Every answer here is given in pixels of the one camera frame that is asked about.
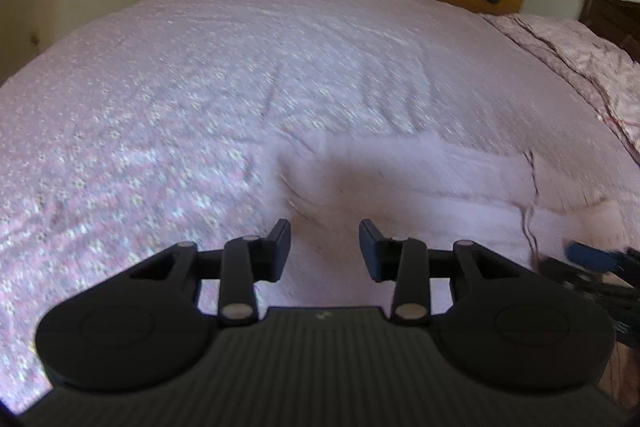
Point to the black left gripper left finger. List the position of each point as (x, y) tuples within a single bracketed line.
[(242, 263)]

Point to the pink quilted blanket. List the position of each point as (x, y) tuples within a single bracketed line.
[(604, 75)]

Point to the pink knitted sweater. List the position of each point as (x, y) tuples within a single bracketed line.
[(325, 184)]

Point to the pink floral bed sheet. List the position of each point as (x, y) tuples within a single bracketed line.
[(148, 127)]

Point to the dark wooden headboard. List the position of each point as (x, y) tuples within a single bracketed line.
[(617, 21)]

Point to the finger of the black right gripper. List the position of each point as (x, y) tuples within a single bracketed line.
[(609, 278)]

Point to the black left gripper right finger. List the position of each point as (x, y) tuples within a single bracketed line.
[(410, 264)]

